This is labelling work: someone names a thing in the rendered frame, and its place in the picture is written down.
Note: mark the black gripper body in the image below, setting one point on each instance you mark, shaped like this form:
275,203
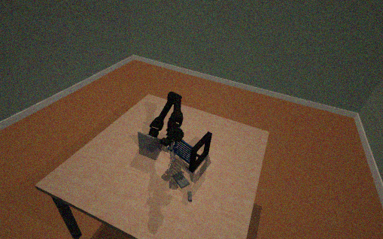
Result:
166,141

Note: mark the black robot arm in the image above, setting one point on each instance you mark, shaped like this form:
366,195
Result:
176,117

